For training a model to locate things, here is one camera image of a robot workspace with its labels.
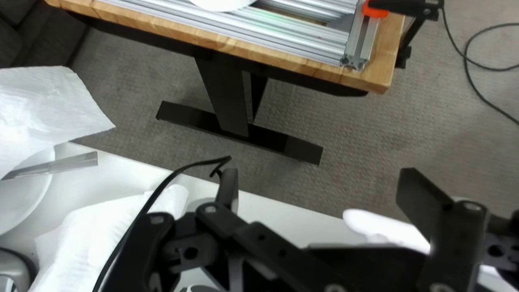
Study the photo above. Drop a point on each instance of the white desk with black legs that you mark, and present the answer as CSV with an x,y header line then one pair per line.
x,y
157,249

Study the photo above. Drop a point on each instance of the white plate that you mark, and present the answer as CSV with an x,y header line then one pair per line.
x,y
20,197

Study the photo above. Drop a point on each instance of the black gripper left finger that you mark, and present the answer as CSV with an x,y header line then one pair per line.
x,y
238,257

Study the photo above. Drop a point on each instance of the aluminium extrusion frame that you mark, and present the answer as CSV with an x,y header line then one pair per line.
x,y
328,32

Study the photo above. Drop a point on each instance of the wooden robot mounting table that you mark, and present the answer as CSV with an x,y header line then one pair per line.
x,y
236,74

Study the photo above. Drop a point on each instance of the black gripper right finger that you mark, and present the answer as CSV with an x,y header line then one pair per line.
x,y
465,239

